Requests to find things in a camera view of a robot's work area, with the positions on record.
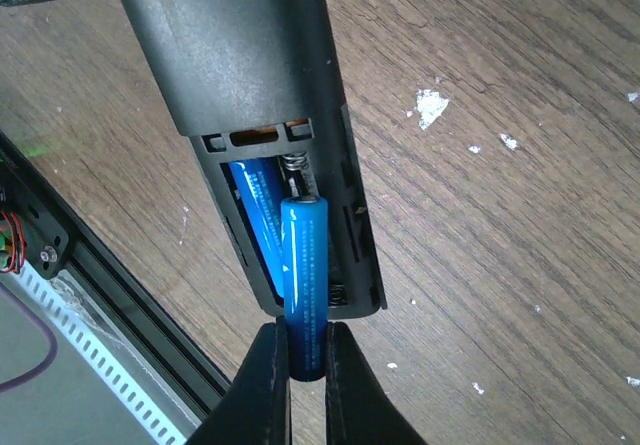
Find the black aluminium frame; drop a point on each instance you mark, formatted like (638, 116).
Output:
(107, 284)

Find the black remote control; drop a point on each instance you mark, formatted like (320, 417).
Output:
(249, 79)

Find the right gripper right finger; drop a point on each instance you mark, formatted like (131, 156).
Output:
(357, 409)

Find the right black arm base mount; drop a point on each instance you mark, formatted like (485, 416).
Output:
(30, 232)

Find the light blue slotted cable duct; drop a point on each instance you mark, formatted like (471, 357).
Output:
(58, 303)

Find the blue battery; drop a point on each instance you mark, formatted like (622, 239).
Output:
(259, 185)
(305, 249)

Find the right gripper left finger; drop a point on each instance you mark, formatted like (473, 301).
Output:
(256, 408)

